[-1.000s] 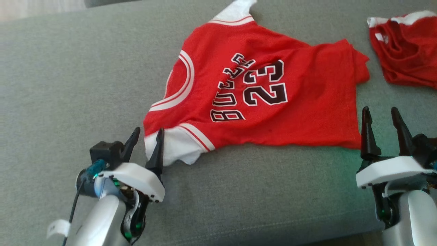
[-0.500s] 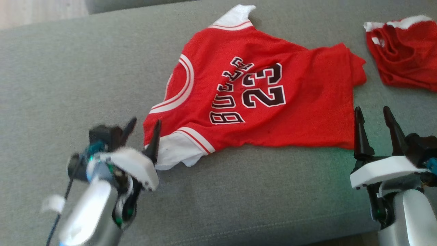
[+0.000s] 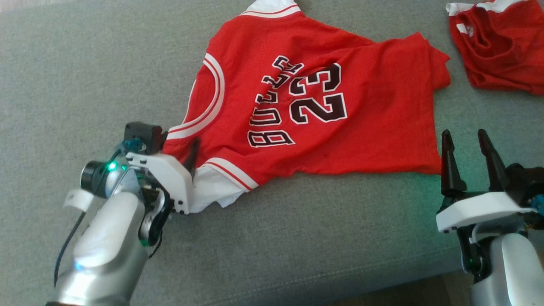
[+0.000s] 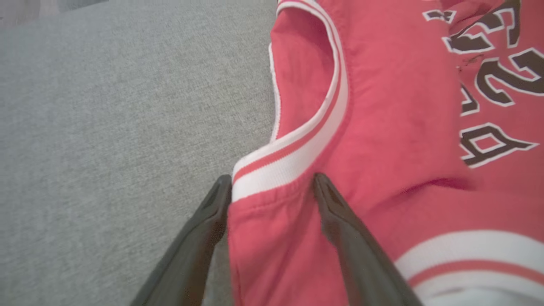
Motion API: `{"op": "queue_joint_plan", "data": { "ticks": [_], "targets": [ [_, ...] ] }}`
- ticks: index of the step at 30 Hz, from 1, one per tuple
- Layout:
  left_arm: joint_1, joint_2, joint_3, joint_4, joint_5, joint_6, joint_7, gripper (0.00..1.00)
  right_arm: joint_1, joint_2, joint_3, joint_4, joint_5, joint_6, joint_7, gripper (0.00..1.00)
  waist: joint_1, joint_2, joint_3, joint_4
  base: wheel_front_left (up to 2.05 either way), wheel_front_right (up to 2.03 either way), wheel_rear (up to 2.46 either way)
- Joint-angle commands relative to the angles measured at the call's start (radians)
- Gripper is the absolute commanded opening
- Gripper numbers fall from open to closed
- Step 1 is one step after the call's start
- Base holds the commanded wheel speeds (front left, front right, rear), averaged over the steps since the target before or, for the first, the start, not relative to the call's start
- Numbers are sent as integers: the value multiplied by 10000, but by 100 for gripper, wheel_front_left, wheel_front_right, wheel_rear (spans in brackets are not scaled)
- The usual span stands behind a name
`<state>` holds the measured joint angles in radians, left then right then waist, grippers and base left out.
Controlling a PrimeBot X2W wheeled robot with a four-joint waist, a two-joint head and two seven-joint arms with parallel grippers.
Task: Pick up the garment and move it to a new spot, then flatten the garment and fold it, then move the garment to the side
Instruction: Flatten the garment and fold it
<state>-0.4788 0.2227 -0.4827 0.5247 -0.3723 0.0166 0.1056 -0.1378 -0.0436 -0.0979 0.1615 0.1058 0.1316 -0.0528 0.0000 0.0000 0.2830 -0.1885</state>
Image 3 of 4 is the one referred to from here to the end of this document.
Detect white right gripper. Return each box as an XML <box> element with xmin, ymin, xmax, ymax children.
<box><xmin>436</xmin><ymin>129</ymin><xmax>538</xmax><ymax>234</ymax></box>

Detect white cable label tag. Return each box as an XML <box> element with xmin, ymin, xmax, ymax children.
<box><xmin>63</xmin><ymin>190</ymin><xmax>95</xmax><ymax>212</ymax></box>

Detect grey sofa seat cushion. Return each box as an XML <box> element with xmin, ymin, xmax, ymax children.
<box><xmin>0</xmin><ymin>0</ymin><xmax>544</xmax><ymax>306</ymax></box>

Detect red basketball jersey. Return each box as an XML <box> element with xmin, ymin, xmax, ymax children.
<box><xmin>161</xmin><ymin>0</ymin><xmax>451</xmax><ymax>213</ymax></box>

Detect red shorts with white stripe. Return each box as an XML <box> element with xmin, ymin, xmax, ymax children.
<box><xmin>445</xmin><ymin>0</ymin><xmax>544</xmax><ymax>95</ymax></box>

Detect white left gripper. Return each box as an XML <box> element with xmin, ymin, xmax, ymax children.
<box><xmin>126</xmin><ymin>138</ymin><xmax>201</xmax><ymax>215</ymax></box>

